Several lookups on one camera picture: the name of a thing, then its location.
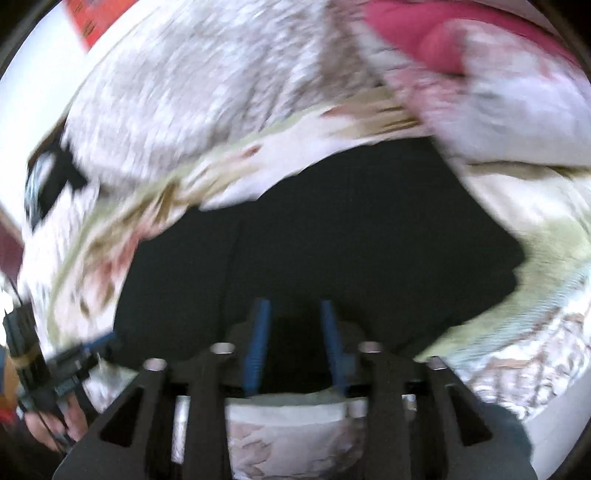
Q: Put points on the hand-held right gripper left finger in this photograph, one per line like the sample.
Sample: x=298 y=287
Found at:
x=256 y=350

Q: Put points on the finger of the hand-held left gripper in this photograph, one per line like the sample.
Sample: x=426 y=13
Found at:
x=74 y=376
x=99 y=341

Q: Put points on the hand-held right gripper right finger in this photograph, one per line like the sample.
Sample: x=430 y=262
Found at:
x=333 y=346

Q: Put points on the black pants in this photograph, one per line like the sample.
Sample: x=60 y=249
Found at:
x=369 y=230

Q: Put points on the person's left hand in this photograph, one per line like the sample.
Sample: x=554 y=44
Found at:
x=51 y=429

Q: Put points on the dark cloth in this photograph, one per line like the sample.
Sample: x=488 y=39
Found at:
x=55 y=180

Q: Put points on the printed fleece blanket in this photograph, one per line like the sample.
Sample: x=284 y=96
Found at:
x=554 y=244

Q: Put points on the grey floral quilted bedspread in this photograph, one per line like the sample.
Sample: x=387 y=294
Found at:
x=207 y=83

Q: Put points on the pink floral comforter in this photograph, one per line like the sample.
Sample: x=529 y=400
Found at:
x=485 y=92

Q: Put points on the red poster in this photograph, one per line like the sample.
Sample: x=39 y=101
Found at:
x=99 y=21

